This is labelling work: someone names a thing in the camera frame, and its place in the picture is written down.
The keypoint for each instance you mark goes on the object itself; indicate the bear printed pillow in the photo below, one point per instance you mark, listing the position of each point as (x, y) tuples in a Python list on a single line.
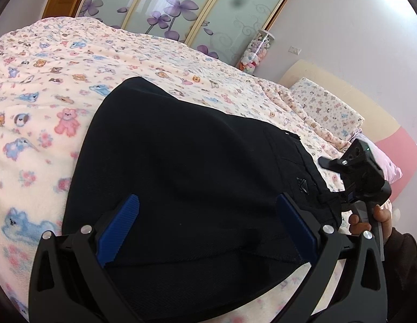
[(324, 107)]

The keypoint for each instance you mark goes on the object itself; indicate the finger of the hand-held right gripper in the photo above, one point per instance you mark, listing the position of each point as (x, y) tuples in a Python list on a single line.
[(331, 165)]

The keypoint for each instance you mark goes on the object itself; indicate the person's right hand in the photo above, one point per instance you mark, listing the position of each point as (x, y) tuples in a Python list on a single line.
[(382, 213)]

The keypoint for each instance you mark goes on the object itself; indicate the clear tube of plush toys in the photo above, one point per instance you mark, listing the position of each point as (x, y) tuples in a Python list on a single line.
[(257, 55)]

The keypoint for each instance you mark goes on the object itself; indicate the bear printed blanket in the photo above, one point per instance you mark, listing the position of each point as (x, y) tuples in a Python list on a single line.
[(43, 91)]

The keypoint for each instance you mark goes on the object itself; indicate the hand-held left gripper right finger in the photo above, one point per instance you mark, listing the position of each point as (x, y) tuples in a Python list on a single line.
[(296, 229)]

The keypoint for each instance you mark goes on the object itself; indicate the white wall socket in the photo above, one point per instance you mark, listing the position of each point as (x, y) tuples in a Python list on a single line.
[(295, 50)]

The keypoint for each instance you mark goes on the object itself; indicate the frosted glass flower wardrobe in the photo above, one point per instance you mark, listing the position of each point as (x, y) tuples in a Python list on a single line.
[(181, 3)]

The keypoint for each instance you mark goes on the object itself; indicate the beige and pink headboard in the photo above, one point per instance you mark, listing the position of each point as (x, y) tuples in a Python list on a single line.
[(373, 104)]

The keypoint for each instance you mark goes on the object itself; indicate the person's right forearm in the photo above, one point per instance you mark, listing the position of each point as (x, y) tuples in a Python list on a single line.
[(403, 269)]

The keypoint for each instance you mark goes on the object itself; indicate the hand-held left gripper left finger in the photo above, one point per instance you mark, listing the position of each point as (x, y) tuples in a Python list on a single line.
[(118, 229)]

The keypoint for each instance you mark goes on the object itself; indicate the black pants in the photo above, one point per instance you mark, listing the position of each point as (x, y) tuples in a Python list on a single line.
[(181, 175)]

